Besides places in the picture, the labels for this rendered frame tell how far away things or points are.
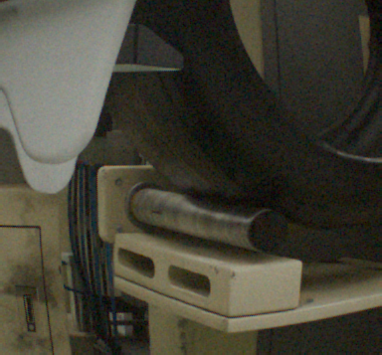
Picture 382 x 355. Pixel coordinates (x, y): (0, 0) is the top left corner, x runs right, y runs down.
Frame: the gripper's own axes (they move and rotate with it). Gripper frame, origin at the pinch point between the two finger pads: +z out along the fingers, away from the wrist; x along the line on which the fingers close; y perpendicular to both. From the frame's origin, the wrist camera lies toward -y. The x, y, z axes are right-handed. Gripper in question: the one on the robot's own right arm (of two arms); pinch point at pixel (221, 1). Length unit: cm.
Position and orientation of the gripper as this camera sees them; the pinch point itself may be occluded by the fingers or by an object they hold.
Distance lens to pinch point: 34.3
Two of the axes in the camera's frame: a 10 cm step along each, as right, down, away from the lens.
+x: 1.4, -0.8, -9.9
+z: 9.9, 0.0, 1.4
